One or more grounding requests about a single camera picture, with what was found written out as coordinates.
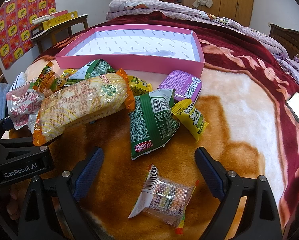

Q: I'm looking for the white red drink pouch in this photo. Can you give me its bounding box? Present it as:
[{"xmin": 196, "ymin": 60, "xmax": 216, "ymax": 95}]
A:
[{"xmin": 6, "ymin": 78, "xmax": 45, "ymax": 130}]

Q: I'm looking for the orange burger gummy packet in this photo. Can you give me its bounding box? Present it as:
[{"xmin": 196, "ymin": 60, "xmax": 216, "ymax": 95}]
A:
[{"xmin": 32, "ymin": 61, "xmax": 65, "ymax": 98}]

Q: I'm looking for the clear rainbow candy packet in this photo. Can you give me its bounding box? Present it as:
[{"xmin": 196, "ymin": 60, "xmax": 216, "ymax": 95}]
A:
[{"xmin": 128, "ymin": 164, "xmax": 199, "ymax": 235}]

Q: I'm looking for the yellow jelly cup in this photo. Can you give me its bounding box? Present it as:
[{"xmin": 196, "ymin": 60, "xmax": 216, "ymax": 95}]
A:
[{"xmin": 61, "ymin": 68, "xmax": 77, "ymax": 80}]

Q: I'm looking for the green snack bag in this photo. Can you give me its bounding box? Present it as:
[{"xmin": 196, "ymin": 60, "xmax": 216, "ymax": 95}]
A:
[
  {"xmin": 66, "ymin": 59, "xmax": 115, "ymax": 86},
  {"xmin": 129, "ymin": 89, "xmax": 180, "ymax": 160}
]

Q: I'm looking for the yellow candy packet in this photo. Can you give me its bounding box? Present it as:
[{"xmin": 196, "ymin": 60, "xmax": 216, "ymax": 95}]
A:
[
  {"xmin": 171, "ymin": 99, "xmax": 209, "ymax": 141},
  {"xmin": 128, "ymin": 75, "xmax": 153, "ymax": 96}
]

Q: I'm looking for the purple candy tin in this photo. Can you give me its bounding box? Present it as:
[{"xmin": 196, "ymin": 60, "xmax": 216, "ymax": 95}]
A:
[{"xmin": 158, "ymin": 70, "xmax": 202, "ymax": 103}]

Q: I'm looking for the white smartphone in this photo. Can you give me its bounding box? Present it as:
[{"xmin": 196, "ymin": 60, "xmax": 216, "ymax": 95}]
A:
[{"xmin": 286, "ymin": 92, "xmax": 299, "ymax": 123}]

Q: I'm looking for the wooden side table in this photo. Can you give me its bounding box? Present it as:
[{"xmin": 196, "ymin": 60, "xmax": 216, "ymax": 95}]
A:
[{"xmin": 31, "ymin": 14, "xmax": 89, "ymax": 54}]

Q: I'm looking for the red yellow patterned box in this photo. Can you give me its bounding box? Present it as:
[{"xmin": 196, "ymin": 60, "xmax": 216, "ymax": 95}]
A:
[{"xmin": 0, "ymin": 0, "xmax": 56, "ymax": 69}]

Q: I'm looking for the red plush blanket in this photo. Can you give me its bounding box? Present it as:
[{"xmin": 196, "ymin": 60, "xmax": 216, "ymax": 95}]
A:
[{"xmin": 0, "ymin": 11, "xmax": 299, "ymax": 240}]

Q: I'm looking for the yellow flat box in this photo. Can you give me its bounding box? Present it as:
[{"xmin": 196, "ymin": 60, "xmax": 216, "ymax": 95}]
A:
[{"xmin": 42, "ymin": 10, "xmax": 78, "ymax": 30}]

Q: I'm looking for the pink shallow cardboard box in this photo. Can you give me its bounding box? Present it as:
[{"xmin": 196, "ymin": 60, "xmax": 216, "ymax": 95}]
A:
[{"xmin": 56, "ymin": 24, "xmax": 205, "ymax": 77}]

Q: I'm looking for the wooden headboard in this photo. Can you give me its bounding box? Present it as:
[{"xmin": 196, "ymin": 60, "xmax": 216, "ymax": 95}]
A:
[{"xmin": 269, "ymin": 24, "xmax": 299, "ymax": 59}]

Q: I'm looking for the folded purple quilt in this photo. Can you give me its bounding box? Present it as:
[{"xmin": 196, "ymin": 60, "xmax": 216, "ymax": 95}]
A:
[{"xmin": 106, "ymin": 0, "xmax": 289, "ymax": 59}]

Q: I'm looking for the beige cloth on wardrobe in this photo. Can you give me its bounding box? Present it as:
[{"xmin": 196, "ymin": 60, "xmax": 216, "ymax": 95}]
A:
[{"xmin": 192, "ymin": 0, "xmax": 213, "ymax": 8}]

